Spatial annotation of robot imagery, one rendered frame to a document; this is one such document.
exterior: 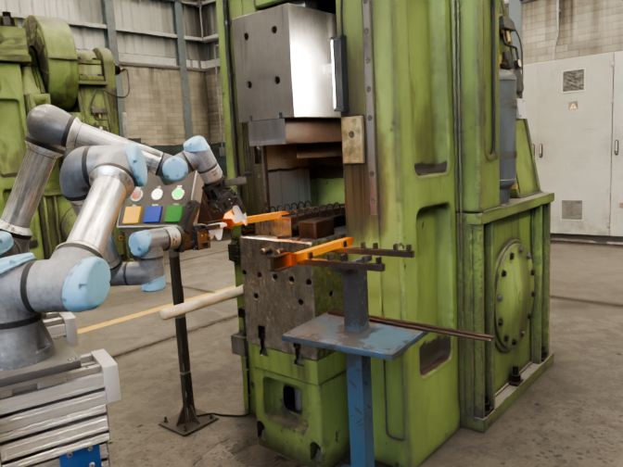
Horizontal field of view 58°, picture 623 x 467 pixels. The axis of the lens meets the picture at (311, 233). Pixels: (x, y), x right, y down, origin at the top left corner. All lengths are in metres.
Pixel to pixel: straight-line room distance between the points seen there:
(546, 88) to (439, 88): 4.90
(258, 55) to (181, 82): 9.54
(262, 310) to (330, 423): 0.51
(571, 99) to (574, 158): 0.67
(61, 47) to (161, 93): 4.79
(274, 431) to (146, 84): 9.44
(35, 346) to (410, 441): 1.44
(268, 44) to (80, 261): 1.22
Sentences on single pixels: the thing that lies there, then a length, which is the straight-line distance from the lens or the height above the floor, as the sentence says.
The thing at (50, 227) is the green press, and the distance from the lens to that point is 6.72.
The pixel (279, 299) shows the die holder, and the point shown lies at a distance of 2.17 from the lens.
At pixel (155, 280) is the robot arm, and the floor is 0.87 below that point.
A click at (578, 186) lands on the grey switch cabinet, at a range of 7.10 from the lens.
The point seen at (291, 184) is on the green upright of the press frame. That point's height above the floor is 1.09.
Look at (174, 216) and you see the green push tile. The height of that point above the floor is 1.00.
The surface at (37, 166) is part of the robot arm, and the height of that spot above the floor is 1.24.
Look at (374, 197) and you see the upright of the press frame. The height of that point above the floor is 1.06.
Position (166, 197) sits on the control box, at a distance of 2.47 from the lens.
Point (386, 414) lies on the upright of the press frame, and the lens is 2.29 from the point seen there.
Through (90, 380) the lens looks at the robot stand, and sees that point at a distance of 1.42.
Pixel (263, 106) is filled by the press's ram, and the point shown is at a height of 1.42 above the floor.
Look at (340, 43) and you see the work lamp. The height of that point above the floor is 1.61.
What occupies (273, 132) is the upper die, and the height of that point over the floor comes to 1.32.
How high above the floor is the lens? 1.25
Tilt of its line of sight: 9 degrees down
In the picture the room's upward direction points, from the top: 3 degrees counter-clockwise
